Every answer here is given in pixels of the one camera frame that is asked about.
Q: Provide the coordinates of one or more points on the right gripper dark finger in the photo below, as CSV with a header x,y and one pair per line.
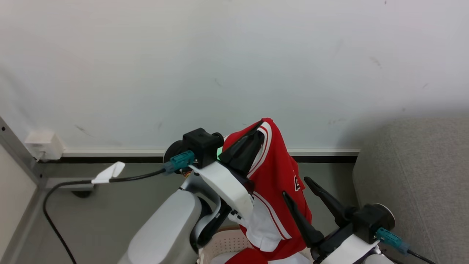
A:
x,y
329,201
302,222

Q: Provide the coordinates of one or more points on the teal camera connector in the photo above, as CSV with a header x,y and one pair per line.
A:
x,y
180,160
392,240

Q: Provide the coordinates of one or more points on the red white sports jersey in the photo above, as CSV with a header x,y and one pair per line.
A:
x,y
278,172

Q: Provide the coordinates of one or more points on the white clothing piece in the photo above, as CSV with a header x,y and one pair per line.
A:
x,y
291,259

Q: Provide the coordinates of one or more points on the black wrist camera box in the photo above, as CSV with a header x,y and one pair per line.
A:
x,y
201,145
373,220

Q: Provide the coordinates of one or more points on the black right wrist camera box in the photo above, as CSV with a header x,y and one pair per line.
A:
x,y
373,220

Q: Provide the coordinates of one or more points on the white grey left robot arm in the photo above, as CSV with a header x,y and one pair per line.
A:
x,y
165,227

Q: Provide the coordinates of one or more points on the teal left camera connector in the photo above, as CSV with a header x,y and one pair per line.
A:
x,y
180,160

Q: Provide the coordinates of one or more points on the white wall outlet box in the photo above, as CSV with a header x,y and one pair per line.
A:
x,y
44,145

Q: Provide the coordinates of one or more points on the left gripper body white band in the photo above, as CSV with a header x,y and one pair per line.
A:
x,y
229,187

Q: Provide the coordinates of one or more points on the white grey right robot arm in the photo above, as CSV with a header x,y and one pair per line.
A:
x,y
379,259

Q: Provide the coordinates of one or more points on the grey metal frame panel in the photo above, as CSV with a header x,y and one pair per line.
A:
x,y
18,154

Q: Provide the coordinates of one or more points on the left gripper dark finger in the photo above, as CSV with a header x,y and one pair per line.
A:
x,y
243,154

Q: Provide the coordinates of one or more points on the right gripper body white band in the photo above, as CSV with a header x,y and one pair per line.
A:
x,y
344,245

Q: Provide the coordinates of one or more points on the grey fabric sofa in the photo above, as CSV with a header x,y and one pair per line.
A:
x,y
417,190

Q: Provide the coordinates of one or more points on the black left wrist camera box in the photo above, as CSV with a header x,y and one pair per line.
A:
x,y
201,145

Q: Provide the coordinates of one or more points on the white perforated laundry basket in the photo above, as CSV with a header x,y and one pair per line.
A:
x,y
223,244

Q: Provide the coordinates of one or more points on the teal right camera connector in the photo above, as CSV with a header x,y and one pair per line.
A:
x,y
392,240

